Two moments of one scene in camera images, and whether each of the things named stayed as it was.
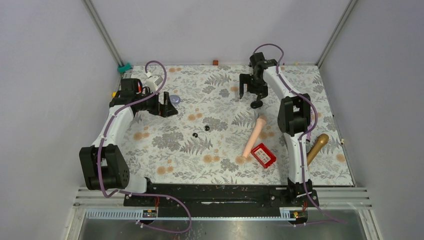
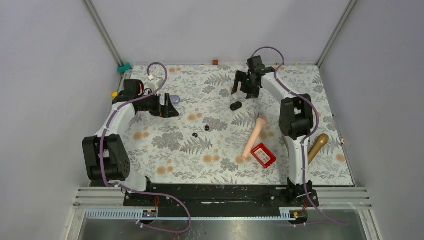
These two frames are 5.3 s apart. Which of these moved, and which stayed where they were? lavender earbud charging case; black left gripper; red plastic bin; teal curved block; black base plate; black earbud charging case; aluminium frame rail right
Moved: black earbud charging case
Stayed: teal curved block; red plastic bin; aluminium frame rail right; black left gripper; black base plate; lavender earbud charging case
